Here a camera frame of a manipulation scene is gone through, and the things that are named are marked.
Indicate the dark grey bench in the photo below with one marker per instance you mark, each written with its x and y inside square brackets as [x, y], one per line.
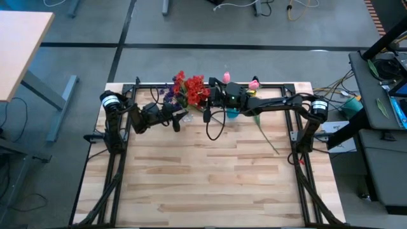
[388, 171]

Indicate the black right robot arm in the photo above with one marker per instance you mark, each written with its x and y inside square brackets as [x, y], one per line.
[280, 103]

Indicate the grey desk leg frame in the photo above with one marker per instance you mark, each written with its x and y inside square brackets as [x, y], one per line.
[65, 101]

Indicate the white paper sheet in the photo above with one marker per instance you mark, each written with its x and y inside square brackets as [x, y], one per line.
[334, 127]

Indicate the teal cup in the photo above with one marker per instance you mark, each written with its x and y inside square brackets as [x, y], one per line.
[351, 108]

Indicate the grey table leg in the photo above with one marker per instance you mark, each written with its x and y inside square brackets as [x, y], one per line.
[73, 8]
[165, 8]
[258, 8]

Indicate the black diagonal beam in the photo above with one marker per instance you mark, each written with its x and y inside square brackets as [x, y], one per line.
[384, 39]

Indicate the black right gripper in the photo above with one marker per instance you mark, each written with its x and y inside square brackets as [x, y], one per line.
[232, 95]

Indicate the blue glass vase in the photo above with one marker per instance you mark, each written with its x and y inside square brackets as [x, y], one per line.
[232, 114]

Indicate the red artificial flower bunch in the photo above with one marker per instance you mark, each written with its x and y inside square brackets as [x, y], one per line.
[179, 81]
[195, 90]

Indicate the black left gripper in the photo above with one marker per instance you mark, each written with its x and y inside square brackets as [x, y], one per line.
[159, 114]

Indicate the grey side table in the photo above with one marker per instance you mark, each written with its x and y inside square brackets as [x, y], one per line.
[365, 95]

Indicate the pink artificial tulip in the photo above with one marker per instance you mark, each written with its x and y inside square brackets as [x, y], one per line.
[226, 77]
[253, 85]

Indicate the blue box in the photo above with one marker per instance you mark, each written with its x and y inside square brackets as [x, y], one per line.
[400, 111]

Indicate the black aluminium table frame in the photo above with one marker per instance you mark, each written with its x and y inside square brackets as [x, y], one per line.
[273, 86]

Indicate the dark grey desk foot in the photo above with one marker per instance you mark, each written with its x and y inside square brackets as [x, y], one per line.
[25, 151]

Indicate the green leaf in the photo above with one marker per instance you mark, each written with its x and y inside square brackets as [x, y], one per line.
[373, 68]
[382, 108]

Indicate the black stand leg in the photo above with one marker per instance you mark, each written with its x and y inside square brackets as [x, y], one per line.
[348, 128]

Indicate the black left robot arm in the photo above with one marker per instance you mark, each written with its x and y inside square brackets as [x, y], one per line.
[111, 121]

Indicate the light wooden desk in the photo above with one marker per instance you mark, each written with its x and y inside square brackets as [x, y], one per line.
[19, 47]

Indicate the tablet with blue screen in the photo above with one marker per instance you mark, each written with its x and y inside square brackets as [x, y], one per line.
[401, 90]

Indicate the black frame clamp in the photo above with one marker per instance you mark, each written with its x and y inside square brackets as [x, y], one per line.
[255, 78]
[137, 80]

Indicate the clear glass vase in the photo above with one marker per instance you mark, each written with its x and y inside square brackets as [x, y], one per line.
[188, 118]

